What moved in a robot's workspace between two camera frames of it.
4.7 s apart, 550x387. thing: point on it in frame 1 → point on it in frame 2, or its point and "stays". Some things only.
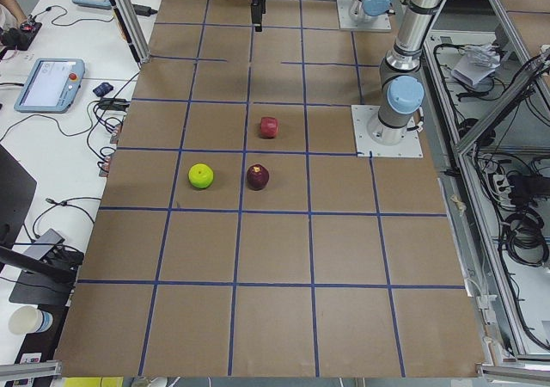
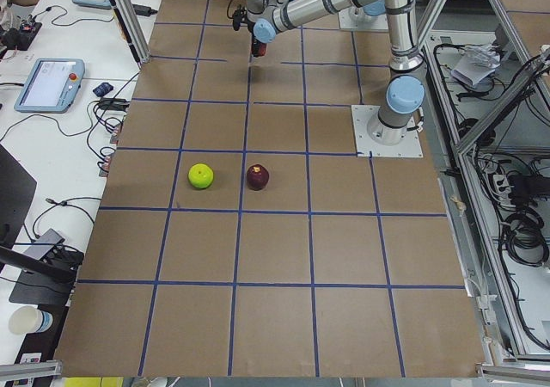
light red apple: [268, 127] → [260, 50]
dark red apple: [257, 176] stays
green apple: [201, 175] stays
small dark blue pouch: [103, 89] stays
